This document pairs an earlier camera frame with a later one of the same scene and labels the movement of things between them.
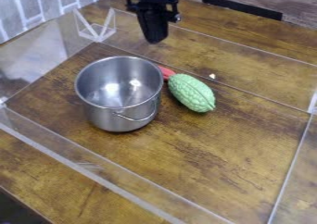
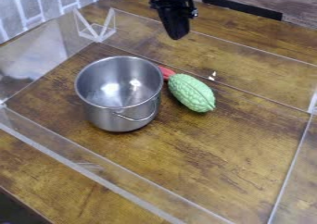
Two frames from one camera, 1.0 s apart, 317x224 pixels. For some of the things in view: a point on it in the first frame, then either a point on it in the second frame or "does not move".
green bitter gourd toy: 191,93 does not move
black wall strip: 242,7 does not move
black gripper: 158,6 -> 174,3
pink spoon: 166,72 does not move
